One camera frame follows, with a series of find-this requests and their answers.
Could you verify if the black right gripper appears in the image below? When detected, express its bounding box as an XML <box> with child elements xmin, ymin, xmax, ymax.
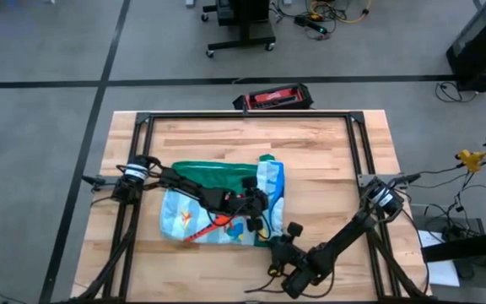
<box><xmin>266</xmin><ymin>221</ymin><xmax>308</xmax><ymax>268</ymax></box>

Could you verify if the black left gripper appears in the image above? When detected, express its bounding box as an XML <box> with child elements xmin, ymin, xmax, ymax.
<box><xmin>220</xmin><ymin>187</ymin><xmax>271</xmax><ymax>233</ymax></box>

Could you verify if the dinosaur print towel green back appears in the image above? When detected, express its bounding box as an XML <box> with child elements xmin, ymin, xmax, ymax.
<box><xmin>159</xmin><ymin>154</ymin><xmax>287</xmax><ymax>248</ymax></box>

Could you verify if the red black equipment case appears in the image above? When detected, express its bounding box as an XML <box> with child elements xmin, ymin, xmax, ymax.
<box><xmin>232</xmin><ymin>83</ymin><xmax>315</xmax><ymax>111</ymax></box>

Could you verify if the black rolling monitor stand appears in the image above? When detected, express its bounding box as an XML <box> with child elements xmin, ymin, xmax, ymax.
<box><xmin>202</xmin><ymin>0</ymin><xmax>277</xmax><ymax>59</ymax></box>

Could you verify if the white paper sheet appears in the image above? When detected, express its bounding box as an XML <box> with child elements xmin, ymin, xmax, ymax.
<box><xmin>418</xmin><ymin>230</ymin><xmax>462</xmax><ymax>288</ymax></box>

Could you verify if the black power strip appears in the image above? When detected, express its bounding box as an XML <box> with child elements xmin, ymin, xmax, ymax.
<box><xmin>294</xmin><ymin>15</ymin><xmax>329</xmax><ymax>35</ymax></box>

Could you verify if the black desk bar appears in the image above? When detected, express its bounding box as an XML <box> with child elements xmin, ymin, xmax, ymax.
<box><xmin>420</xmin><ymin>227</ymin><xmax>486</xmax><ymax>263</ymax></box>

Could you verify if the yellow clamp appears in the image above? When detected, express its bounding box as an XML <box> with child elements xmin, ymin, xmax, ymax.
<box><xmin>455</xmin><ymin>149</ymin><xmax>486</xmax><ymax>173</ymax></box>

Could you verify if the black cabinet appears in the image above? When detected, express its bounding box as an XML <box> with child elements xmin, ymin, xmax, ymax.
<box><xmin>445</xmin><ymin>0</ymin><xmax>486</xmax><ymax>93</ymax></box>

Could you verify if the black aluminium table frame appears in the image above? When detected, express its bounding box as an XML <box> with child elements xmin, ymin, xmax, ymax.
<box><xmin>63</xmin><ymin>110</ymin><xmax>436</xmax><ymax>304</ymax></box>

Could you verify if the black handle plug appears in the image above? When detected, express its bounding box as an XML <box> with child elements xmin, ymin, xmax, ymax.
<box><xmin>394</xmin><ymin>171</ymin><xmax>423</xmax><ymax>186</ymax></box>

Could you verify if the black coiled floor cable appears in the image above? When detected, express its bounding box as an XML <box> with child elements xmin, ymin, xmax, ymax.
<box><xmin>435</xmin><ymin>80</ymin><xmax>478</xmax><ymax>104</ymax></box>

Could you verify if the yellow cable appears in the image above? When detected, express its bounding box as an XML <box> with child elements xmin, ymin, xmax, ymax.
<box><xmin>308</xmin><ymin>0</ymin><xmax>373</xmax><ymax>24</ymax></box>

